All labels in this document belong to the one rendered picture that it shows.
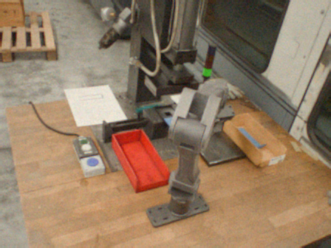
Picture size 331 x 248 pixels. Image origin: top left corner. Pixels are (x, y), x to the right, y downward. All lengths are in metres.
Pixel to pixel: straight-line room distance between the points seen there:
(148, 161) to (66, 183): 0.29
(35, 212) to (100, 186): 0.21
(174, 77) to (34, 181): 0.59
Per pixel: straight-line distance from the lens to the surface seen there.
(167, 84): 1.22
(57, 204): 1.10
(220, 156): 1.29
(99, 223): 1.04
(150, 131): 1.32
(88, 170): 1.15
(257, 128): 1.46
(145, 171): 1.19
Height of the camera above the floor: 1.73
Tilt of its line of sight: 35 degrees down
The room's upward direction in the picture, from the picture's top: 9 degrees clockwise
